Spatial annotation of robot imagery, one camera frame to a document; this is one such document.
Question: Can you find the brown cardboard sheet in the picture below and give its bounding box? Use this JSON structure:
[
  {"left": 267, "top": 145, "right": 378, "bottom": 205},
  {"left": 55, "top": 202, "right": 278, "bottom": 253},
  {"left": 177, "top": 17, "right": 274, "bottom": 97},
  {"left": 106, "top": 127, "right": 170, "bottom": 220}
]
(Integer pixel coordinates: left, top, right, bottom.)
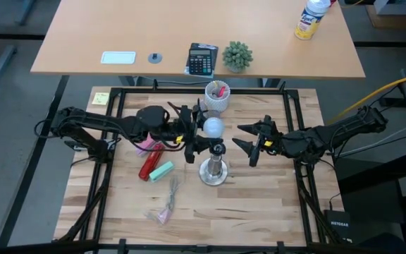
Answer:
[{"left": 364, "top": 3, "right": 406, "bottom": 30}]

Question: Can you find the white ribbed pen cup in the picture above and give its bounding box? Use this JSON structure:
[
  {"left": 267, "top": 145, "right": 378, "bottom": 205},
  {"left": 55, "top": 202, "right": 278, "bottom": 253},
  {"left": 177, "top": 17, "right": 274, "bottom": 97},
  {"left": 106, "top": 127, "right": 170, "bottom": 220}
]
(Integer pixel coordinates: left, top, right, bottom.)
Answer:
[{"left": 204, "top": 80, "right": 231, "bottom": 113}]

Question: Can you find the mint green eraser block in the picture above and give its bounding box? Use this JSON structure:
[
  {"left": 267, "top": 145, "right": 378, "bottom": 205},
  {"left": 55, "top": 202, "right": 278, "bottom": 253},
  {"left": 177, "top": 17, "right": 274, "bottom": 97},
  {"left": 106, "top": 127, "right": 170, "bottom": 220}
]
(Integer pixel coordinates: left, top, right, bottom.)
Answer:
[{"left": 149, "top": 161, "right": 176, "bottom": 183}]

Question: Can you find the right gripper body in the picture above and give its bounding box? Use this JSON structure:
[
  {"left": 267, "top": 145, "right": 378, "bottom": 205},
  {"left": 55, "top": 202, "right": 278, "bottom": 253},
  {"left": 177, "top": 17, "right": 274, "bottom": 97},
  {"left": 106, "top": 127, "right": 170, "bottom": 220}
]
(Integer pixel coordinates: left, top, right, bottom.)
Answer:
[{"left": 249, "top": 115, "right": 287, "bottom": 168}]

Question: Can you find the black calculator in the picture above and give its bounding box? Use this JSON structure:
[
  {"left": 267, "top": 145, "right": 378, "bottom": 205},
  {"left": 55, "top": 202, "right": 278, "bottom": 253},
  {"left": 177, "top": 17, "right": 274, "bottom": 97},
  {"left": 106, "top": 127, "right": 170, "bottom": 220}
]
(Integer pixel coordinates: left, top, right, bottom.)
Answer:
[
  {"left": 184, "top": 42, "right": 220, "bottom": 79},
  {"left": 187, "top": 48, "right": 214, "bottom": 76}
]

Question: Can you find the yellow cable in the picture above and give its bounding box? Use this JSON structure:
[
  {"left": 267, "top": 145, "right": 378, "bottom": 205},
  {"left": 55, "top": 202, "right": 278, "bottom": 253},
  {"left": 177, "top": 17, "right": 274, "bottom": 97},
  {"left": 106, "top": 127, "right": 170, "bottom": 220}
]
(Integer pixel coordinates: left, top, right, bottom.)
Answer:
[{"left": 328, "top": 71, "right": 406, "bottom": 124}]

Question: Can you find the grey cable bundle pink bag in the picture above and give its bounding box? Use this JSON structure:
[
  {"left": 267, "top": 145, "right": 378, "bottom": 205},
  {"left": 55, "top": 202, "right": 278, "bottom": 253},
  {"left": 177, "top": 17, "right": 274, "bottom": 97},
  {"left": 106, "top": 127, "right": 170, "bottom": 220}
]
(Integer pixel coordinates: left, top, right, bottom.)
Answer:
[{"left": 144, "top": 174, "right": 183, "bottom": 226}]

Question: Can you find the grey desk grommet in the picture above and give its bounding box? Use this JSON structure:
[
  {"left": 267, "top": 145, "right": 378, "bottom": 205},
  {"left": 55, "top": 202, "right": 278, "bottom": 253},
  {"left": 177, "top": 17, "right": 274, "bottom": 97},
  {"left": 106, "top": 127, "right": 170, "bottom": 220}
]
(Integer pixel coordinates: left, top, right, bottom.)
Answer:
[{"left": 147, "top": 52, "right": 163, "bottom": 65}]

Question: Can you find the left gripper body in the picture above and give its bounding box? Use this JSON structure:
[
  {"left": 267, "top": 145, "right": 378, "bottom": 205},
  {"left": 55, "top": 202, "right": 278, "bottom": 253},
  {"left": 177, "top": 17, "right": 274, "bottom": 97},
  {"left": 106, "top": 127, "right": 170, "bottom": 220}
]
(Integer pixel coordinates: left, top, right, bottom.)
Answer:
[{"left": 174, "top": 104, "right": 207, "bottom": 164}]

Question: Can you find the white rectangular tray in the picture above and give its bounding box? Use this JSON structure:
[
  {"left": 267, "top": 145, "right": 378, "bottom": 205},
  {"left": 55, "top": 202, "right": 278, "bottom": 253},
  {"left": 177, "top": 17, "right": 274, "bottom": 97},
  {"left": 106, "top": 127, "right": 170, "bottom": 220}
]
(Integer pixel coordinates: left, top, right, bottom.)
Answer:
[{"left": 100, "top": 51, "right": 137, "bottom": 65}]

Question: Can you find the white lightbulb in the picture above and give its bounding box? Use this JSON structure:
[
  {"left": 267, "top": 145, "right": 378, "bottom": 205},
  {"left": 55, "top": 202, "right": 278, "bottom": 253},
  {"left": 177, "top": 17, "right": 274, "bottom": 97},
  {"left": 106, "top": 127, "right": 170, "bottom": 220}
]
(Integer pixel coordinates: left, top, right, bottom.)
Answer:
[{"left": 202, "top": 117, "right": 226, "bottom": 139}]

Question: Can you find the metal lamp stand black socket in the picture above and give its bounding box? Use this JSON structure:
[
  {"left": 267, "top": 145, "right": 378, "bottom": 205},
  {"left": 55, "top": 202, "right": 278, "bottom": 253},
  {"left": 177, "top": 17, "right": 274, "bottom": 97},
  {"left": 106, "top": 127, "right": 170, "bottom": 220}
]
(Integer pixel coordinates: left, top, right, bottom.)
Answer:
[{"left": 198, "top": 140, "right": 229, "bottom": 187}]

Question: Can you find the red stapler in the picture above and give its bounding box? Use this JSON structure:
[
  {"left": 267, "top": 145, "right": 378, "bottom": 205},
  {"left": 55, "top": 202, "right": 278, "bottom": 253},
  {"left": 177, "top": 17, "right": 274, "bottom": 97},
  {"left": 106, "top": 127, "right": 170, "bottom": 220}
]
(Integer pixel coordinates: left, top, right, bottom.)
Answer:
[{"left": 138, "top": 143, "right": 166, "bottom": 182}]

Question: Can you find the black metal table frame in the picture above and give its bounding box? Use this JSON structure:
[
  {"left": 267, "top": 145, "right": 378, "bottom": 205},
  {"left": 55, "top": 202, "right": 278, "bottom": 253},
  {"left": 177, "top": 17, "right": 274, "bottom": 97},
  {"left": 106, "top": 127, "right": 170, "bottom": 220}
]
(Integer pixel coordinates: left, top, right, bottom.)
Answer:
[{"left": 51, "top": 79, "right": 347, "bottom": 254}]

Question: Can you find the yellow Lysol wipes canister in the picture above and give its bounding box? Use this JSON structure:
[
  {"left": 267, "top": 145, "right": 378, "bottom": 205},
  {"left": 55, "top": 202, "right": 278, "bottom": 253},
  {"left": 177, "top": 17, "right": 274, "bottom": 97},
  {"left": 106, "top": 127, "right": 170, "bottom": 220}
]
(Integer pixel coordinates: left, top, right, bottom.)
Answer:
[{"left": 293, "top": 0, "right": 332, "bottom": 41}]

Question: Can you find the small green potted plant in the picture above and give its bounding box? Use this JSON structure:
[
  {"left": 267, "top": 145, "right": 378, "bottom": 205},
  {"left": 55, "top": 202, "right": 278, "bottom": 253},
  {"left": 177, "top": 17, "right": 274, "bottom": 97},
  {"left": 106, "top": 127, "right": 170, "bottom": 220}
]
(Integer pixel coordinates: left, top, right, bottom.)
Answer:
[{"left": 222, "top": 41, "right": 254, "bottom": 74}]

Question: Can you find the grey floor cable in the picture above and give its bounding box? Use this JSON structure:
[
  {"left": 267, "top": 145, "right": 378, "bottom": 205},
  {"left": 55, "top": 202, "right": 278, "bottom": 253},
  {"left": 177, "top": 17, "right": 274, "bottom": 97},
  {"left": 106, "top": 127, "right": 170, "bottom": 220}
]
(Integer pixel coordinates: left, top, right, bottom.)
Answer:
[{"left": 335, "top": 123, "right": 406, "bottom": 159}]

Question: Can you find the grey box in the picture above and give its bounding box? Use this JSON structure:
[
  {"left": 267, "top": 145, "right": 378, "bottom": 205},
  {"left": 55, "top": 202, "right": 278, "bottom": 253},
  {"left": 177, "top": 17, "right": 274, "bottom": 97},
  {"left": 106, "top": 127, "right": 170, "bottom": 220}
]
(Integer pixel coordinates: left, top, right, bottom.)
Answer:
[{"left": 374, "top": 0, "right": 406, "bottom": 16}]

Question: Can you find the black Netgear box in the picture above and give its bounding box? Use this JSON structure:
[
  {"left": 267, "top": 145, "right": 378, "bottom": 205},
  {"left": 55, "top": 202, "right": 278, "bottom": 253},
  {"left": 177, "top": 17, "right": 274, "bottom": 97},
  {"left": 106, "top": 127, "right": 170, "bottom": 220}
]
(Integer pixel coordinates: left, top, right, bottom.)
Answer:
[{"left": 324, "top": 209, "right": 353, "bottom": 244}]

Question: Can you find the light wood desk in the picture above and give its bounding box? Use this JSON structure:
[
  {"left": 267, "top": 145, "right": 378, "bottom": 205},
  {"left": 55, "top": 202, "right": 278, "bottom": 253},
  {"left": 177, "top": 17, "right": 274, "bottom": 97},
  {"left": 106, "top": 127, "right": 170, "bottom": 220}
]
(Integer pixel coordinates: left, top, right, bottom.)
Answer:
[{"left": 30, "top": 0, "right": 367, "bottom": 80}]

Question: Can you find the yellow sticky note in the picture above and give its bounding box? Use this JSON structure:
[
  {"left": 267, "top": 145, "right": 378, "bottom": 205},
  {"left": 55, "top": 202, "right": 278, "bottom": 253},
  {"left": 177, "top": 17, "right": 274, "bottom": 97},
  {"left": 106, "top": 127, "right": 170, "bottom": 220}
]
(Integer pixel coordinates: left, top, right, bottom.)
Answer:
[{"left": 91, "top": 92, "right": 111, "bottom": 106}]

